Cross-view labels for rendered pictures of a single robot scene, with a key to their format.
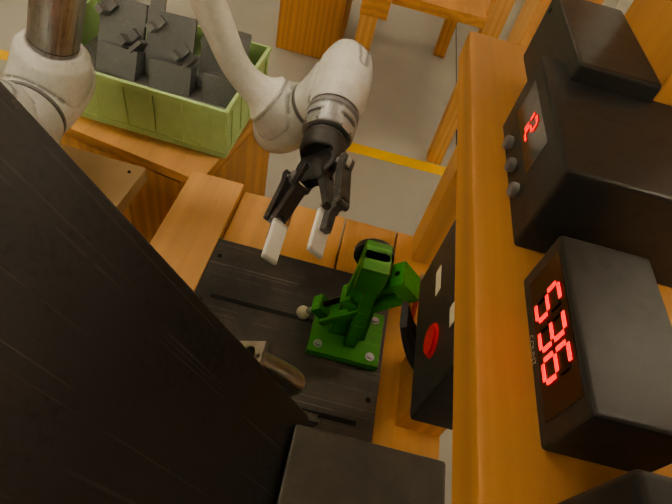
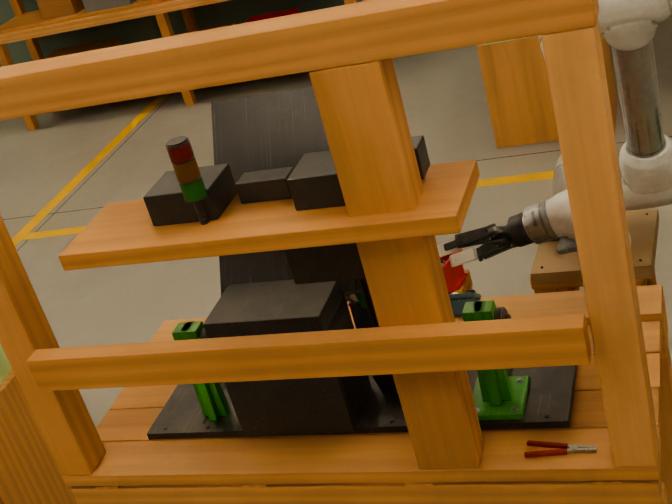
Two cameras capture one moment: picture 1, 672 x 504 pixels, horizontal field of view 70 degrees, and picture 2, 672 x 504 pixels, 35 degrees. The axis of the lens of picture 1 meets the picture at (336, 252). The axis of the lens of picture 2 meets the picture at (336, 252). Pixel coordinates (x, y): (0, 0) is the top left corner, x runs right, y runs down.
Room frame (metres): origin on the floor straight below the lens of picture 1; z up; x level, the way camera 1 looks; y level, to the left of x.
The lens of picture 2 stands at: (1.20, -2.05, 2.44)
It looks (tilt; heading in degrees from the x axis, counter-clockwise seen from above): 27 degrees down; 116
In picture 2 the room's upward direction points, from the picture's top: 16 degrees counter-clockwise
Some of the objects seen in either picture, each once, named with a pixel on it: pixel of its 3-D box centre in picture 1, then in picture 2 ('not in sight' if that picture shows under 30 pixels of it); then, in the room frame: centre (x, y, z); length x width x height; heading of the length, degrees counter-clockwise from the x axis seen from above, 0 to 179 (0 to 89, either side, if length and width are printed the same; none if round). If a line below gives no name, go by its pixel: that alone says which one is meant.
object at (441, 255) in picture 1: (497, 320); (329, 238); (0.29, -0.17, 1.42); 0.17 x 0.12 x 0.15; 3
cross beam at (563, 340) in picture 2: not in sight; (285, 356); (0.19, -0.33, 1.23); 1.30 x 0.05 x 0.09; 3
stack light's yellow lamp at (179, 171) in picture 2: not in sight; (186, 169); (0.06, -0.27, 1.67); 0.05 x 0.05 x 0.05
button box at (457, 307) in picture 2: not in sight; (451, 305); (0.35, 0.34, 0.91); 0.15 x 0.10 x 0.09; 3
